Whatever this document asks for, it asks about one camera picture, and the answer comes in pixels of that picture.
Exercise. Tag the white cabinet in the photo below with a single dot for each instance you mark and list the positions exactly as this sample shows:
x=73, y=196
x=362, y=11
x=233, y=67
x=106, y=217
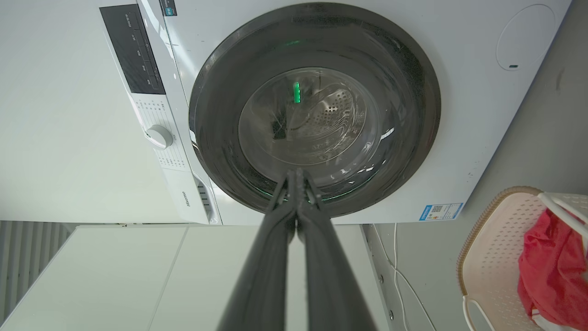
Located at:
x=138, y=280

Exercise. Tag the grey ribbed radiator panel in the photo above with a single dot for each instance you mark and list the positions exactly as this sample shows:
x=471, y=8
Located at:
x=27, y=257

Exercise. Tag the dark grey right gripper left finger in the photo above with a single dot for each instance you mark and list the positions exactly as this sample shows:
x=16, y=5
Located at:
x=257, y=276

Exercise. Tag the red garment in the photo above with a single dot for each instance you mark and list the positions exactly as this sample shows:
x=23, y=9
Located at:
x=553, y=271

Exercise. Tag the white front-load washing machine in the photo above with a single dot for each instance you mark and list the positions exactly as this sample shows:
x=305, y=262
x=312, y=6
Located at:
x=459, y=115

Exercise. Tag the white washing machine dial knob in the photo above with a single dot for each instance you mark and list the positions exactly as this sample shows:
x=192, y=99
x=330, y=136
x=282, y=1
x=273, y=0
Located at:
x=159, y=136

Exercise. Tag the white plastic laundry basket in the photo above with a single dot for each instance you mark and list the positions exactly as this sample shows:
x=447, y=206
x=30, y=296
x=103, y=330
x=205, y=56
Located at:
x=496, y=266

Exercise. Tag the dark round washing machine door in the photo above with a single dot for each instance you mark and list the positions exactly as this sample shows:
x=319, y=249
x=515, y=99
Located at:
x=317, y=105

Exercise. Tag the black washing machine display panel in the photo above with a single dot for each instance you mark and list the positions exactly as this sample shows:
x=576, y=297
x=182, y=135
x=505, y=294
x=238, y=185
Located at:
x=133, y=50

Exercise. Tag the blue energy label sticker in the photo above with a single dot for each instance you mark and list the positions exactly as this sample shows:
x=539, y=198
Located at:
x=440, y=211

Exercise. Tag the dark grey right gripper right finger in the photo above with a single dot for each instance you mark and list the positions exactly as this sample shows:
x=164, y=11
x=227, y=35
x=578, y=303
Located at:
x=330, y=280

